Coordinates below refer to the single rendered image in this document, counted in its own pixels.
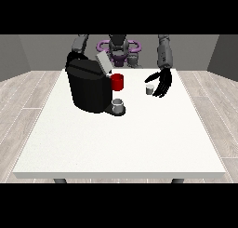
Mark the black coffee machine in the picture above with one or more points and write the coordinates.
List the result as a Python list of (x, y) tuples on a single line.
[(88, 87)]

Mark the dark table leg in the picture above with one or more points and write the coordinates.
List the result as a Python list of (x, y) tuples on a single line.
[(177, 181), (60, 181)]

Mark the red pod holder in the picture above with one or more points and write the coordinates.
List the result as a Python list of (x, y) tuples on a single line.
[(117, 82)]

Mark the small grey cup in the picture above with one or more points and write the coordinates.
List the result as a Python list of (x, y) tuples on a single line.
[(117, 106)]

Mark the grey robot trunk purple rings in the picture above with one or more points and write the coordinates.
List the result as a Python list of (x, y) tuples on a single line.
[(119, 51)]

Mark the small grey coffee pod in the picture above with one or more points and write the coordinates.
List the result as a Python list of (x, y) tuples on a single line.
[(149, 89)]

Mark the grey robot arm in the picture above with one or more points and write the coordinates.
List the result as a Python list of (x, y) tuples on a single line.
[(79, 44), (164, 51)]

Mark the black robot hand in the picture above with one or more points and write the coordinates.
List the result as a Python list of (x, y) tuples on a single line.
[(163, 80), (74, 56)]

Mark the pale grey machine lid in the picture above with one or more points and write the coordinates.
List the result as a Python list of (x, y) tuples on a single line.
[(103, 62)]

